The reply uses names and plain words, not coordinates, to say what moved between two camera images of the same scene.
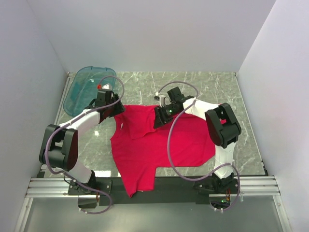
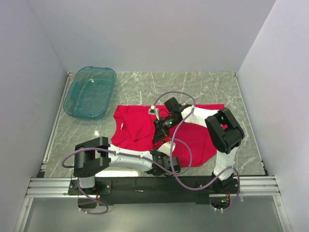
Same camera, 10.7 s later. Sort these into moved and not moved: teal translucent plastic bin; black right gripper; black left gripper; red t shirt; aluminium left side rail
Moved: red t shirt; black right gripper; black left gripper
Not moved: aluminium left side rail; teal translucent plastic bin
